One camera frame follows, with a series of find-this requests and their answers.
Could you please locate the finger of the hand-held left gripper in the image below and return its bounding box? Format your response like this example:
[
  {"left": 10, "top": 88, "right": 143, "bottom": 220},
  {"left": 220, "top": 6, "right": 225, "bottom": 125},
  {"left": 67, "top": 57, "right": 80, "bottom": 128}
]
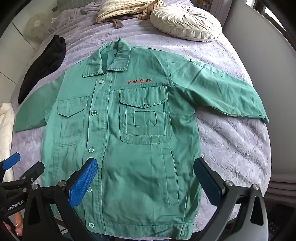
[
  {"left": 7, "top": 161, "right": 45, "bottom": 192},
  {"left": 0, "top": 152, "right": 21, "bottom": 183}
]

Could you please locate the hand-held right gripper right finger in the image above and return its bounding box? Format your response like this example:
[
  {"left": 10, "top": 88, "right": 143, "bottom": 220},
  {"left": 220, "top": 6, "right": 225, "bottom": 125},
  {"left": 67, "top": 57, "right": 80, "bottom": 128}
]
[{"left": 194, "top": 158, "right": 270, "bottom": 241}]

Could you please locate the black garment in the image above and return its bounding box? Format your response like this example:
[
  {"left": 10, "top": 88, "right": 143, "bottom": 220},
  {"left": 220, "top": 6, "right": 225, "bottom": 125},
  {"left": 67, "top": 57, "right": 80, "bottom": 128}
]
[{"left": 18, "top": 35, "right": 66, "bottom": 105}]

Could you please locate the white round pleated pillow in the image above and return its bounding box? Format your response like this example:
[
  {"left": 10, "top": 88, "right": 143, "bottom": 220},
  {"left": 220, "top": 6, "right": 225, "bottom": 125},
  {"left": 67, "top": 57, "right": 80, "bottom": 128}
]
[{"left": 150, "top": 6, "right": 222, "bottom": 42}]

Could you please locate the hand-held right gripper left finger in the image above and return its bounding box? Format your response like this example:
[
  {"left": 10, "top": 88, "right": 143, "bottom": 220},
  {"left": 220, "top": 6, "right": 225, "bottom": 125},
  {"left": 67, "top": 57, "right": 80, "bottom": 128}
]
[{"left": 23, "top": 158, "right": 99, "bottom": 241}]

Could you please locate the cream white duvet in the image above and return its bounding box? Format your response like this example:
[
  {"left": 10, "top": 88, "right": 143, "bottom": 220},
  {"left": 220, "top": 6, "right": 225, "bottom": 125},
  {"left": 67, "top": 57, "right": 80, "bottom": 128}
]
[{"left": 0, "top": 102, "right": 15, "bottom": 163}]

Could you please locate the person's left hand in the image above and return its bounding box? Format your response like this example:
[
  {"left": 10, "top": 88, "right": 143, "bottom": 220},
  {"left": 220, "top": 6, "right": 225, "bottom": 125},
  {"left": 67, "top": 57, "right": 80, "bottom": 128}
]
[{"left": 3, "top": 214, "right": 23, "bottom": 238}]

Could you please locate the beige striped garment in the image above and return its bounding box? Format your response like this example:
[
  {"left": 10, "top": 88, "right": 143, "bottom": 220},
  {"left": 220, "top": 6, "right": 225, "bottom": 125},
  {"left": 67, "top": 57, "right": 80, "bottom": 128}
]
[{"left": 96, "top": 0, "right": 166, "bottom": 24}]

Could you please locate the purple embossed blanket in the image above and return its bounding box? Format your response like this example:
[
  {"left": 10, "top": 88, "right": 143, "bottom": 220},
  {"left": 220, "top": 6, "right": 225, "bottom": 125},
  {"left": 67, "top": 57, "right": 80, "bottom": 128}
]
[{"left": 5, "top": 0, "right": 272, "bottom": 241}]

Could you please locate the green work jacket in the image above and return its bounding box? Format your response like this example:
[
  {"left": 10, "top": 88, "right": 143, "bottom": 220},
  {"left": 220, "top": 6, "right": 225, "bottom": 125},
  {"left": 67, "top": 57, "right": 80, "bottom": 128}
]
[{"left": 14, "top": 38, "right": 270, "bottom": 238}]

